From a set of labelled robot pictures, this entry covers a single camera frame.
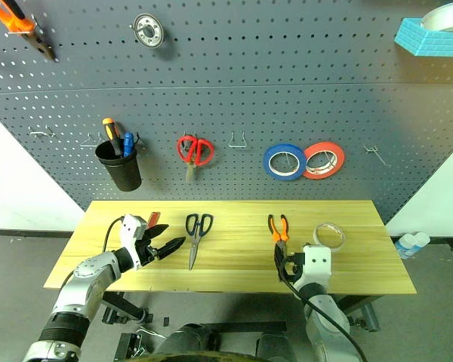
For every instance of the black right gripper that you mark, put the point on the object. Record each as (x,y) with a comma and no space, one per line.
(294,269)

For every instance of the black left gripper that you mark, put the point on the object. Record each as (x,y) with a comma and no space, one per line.
(145,252)

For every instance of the orange black needle-nose pliers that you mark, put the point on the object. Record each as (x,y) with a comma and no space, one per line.
(277,237)

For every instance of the white tape roll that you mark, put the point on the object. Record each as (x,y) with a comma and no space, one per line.
(326,225)

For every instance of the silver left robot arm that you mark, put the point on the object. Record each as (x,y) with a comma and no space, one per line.
(87,275)

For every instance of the grey pegboard wall panel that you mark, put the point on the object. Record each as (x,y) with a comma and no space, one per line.
(249,75)

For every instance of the black plastic cup holder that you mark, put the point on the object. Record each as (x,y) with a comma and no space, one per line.
(126,173)

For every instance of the small black block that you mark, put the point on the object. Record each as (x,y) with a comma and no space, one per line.
(166,321)

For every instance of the blue tape roll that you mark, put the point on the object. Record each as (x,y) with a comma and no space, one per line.
(266,162)

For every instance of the silver double peg hook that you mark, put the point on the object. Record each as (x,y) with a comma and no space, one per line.
(188,134)

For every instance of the white plastic bottle blue label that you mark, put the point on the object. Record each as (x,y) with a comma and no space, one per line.
(404,247)
(421,239)

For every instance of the red tape roll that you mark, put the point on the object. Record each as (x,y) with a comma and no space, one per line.
(324,145)

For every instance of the silver long peg hook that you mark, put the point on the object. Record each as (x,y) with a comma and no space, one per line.
(377,155)

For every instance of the round metal disc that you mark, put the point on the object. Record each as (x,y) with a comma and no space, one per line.
(156,35)

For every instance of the blue brick pattern box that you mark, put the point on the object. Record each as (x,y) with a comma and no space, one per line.
(434,43)

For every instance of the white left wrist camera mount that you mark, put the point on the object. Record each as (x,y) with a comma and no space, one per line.
(130,226)

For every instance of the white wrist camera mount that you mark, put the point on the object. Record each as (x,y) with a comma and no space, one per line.
(130,226)
(317,264)

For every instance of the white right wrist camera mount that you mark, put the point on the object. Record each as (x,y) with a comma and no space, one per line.
(317,264)

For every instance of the black metal table frame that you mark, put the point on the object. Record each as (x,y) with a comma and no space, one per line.
(230,326)

